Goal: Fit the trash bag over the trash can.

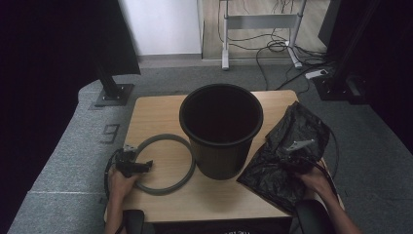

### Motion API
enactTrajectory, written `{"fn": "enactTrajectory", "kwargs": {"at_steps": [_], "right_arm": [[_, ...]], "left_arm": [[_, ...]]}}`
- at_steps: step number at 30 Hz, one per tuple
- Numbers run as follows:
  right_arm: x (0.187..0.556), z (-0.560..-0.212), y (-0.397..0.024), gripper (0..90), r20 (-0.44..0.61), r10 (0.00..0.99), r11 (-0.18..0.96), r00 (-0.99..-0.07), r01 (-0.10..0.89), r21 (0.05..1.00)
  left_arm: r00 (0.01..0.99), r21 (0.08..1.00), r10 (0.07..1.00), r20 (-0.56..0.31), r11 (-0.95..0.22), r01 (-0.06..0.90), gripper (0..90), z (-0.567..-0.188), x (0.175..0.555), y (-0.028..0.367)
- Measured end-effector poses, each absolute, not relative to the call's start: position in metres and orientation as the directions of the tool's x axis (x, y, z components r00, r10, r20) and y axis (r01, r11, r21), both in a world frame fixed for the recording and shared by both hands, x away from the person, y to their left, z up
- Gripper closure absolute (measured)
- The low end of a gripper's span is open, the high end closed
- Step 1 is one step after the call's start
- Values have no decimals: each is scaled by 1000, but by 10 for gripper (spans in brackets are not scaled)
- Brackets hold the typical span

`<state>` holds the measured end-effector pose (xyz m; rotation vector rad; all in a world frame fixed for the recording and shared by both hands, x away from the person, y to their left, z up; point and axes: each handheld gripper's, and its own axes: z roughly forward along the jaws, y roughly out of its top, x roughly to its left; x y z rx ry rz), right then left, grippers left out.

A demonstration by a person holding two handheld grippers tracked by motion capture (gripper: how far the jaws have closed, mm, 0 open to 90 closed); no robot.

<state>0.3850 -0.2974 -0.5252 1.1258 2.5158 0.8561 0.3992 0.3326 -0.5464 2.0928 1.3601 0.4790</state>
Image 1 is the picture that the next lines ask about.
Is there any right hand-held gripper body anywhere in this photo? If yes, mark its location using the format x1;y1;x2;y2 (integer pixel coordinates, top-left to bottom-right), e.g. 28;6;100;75
280;138;323;176

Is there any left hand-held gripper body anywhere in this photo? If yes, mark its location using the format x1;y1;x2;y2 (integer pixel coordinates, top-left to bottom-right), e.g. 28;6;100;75
114;143;144;178

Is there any black garbage bag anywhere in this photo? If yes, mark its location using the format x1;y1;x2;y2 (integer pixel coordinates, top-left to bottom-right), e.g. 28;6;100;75
236;100;331;216

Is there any grey bin rim ring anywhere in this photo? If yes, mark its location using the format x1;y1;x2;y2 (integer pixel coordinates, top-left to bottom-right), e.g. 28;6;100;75
129;133;197;197

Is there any dark grey plastic bin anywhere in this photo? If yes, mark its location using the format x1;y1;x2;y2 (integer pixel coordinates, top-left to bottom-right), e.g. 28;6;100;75
178;83;265;181

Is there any person's left hand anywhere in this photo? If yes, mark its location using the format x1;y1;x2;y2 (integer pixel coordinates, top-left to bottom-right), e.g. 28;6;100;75
107;168;141;205

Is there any person's right hand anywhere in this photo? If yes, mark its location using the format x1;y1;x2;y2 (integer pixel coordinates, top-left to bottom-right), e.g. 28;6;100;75
294;166;336;200

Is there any black chair armrest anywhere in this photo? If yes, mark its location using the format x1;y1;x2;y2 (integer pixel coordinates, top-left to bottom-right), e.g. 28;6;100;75
294;198;336;234
122;209;146;234

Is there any black metal stand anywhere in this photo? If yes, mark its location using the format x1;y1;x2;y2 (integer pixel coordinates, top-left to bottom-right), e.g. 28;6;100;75
92;57;135;108
313;0;382;105

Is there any white power strip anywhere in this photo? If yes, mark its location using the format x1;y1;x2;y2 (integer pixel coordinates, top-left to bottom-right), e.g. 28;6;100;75
304;68;329;80

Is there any black curtain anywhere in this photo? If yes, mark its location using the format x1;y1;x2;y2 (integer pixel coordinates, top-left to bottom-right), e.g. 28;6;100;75
318;0;413;154
0;0;142;228

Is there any thin black floor cable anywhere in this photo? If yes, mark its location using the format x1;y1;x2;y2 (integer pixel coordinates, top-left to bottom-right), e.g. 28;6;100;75
325;126;341;179

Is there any tangle of black floor cables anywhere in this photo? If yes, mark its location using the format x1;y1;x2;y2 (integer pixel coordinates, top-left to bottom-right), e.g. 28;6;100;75
216;0;329;93

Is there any white metal desk frame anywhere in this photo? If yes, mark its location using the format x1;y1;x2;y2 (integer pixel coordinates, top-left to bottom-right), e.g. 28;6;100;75
218;0;308;71

